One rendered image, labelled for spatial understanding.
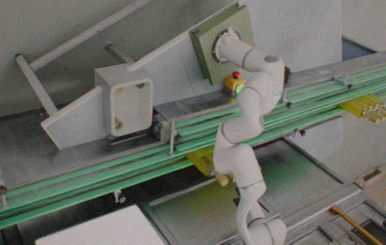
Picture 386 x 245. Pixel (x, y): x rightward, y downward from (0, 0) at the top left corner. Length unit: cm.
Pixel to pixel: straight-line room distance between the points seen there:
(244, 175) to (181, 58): 65
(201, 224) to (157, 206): 20
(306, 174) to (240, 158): 81
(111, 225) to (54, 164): 31
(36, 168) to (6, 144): 55
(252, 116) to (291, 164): 81
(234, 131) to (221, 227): 44
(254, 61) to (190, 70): 34
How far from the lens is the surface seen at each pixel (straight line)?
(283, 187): 187
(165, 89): 169
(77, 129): 160
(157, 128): 162
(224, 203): 166
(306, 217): 171
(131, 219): 157
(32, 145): 203
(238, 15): 168
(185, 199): 166
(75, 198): 153
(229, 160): 123
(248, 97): 129
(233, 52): 159
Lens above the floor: 203
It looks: 43 degrees down
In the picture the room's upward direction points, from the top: 132 degrees clockwise
